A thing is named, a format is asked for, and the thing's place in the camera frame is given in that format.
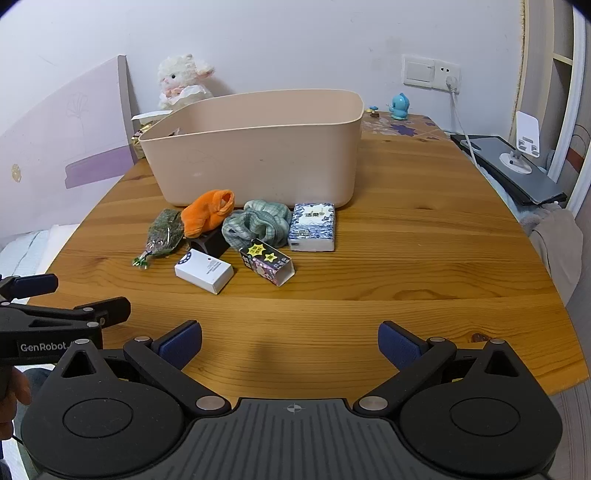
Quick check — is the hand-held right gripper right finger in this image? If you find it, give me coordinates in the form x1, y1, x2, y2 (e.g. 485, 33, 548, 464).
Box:
353, 320, 539, 416

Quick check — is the green snack packet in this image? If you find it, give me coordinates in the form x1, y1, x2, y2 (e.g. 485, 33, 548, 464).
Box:
130, 209, 185, 268

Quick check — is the pink purple headboard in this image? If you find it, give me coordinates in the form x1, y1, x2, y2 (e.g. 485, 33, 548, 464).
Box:
0, 55, 140, 241

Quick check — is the person's left hand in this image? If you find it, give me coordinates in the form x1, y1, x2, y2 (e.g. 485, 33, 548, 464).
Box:
0, 368, 32, 441

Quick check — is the white small box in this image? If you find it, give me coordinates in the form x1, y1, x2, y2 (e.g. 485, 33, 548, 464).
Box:
174, 249, 234, 295

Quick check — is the white phone stand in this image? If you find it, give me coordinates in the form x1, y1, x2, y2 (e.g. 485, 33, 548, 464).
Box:
500, 111, 542, 175

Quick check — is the white wall switch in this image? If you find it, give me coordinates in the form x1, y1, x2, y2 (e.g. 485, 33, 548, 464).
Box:
402, 54, 436, 86

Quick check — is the white bedding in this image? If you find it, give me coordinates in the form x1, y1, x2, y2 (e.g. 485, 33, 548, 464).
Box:
0, 224, 82, 278

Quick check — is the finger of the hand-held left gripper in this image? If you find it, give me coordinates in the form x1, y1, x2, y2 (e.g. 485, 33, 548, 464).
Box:
0, 274, 59, 303
0, 297, 132, 330

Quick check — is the beige plastic storage bin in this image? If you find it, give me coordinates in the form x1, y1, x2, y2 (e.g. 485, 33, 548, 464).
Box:
139, 89, 364, 208

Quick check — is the white plug with cable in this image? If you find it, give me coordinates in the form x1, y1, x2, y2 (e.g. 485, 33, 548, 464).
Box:
444, 75, 483, 168

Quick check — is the green plaid cloth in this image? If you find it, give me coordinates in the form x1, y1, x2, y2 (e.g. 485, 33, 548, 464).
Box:
222, 199, 293, 249

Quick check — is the white shelf frame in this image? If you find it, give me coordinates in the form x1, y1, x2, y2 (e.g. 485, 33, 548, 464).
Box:
512, 0, 591, 214

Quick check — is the dark grey laptop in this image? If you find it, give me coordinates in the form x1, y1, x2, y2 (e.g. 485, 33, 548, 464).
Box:
450, 134, 568, 206

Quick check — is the white wall socket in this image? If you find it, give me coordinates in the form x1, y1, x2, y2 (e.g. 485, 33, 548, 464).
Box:
434, 60, 461, 90

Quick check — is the light blue cloth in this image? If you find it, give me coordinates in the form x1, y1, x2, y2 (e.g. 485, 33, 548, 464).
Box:
489, 178, 561, 234

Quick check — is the orange cloth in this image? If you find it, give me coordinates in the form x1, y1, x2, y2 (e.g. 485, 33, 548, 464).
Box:
180, 189, 235, 239

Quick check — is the pink patterned small box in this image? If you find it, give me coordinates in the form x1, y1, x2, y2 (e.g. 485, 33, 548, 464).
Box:
239, 240, 295, 287

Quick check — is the black small box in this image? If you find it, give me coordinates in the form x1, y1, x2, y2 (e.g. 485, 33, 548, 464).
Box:
186, 228, 230, 258

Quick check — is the blue white tissue pack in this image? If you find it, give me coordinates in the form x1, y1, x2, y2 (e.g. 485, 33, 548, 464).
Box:
287, 202, 336, 253

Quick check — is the floral table mat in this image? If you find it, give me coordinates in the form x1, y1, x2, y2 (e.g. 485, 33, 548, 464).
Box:
360, 113, 437, 140

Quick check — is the white plush sheep toy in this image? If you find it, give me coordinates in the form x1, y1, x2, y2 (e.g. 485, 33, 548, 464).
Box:
157, 53, 216, 110

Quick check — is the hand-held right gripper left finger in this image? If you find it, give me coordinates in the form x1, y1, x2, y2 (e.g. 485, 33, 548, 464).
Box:
50, 320, 232, 416

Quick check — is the blue toy figurine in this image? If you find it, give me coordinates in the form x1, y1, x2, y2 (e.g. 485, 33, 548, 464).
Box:
387, 92, 411, 121

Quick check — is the beige grey cloth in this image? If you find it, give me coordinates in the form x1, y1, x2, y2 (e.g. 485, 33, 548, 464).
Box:
529, 208, 583, 306

